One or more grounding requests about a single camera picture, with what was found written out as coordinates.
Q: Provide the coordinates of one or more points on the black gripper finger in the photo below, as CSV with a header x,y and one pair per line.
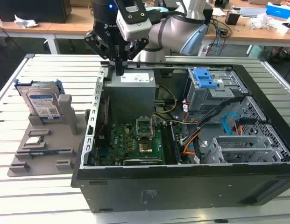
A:
x,y
137,47
98,44

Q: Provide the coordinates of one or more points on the hard disk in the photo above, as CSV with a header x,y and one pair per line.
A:
x,y
40,102

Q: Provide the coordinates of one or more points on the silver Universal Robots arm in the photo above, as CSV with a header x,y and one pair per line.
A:
x,y
177,30

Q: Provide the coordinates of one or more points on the grey metal disk bay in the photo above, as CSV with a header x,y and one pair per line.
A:
x,y
240,144

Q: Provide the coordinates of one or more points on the wooden desk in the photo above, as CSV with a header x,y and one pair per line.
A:
x,y
72,28

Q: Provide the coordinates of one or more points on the grey power supply unit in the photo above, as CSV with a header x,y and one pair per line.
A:
x,y
128,98

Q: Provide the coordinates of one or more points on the white power strip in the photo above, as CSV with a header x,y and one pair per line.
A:
x,y
203,50

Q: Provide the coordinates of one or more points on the blue drive latch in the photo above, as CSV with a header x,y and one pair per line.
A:
x,y
203,79

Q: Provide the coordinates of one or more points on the large black box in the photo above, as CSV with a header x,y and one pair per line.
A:
x,y
30,9

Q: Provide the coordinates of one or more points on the crumpled white paper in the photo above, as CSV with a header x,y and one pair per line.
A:
x,y
24,22

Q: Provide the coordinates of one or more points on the grey metal drive cage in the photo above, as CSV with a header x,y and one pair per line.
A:
x,y
205,100

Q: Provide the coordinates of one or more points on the green motherboard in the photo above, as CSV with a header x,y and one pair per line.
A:
x,y
121,140

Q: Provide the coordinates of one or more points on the black pen cup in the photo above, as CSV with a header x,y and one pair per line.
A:
x,y
232,18

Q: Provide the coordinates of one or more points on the CPU socket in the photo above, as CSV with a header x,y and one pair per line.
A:
x,y
145,147

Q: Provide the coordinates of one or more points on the grey parts rack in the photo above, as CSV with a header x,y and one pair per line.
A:
x,y
56,140

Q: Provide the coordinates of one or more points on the black graphics card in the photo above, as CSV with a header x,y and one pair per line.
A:
x,y
140,161

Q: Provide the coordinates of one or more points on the silver CPU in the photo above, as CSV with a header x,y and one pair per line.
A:
x,y
34,140

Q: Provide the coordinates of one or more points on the teal bin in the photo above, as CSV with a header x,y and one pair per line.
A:
x,y
256,51

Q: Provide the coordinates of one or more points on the clear plastic bags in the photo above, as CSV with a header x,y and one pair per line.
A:
x,y
261,21

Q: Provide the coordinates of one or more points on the black open PC case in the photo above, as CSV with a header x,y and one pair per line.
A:
x,y
182,186

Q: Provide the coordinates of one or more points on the blue cardboard box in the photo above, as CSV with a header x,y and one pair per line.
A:
x,y
279,10

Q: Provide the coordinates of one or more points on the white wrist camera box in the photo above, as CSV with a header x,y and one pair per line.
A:
x,y
135,28

